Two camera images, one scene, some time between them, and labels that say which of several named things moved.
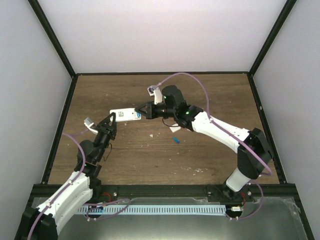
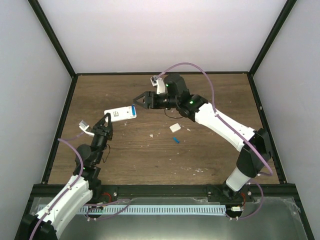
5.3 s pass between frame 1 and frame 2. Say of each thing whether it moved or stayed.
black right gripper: moved
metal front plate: stayed
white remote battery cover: stayed
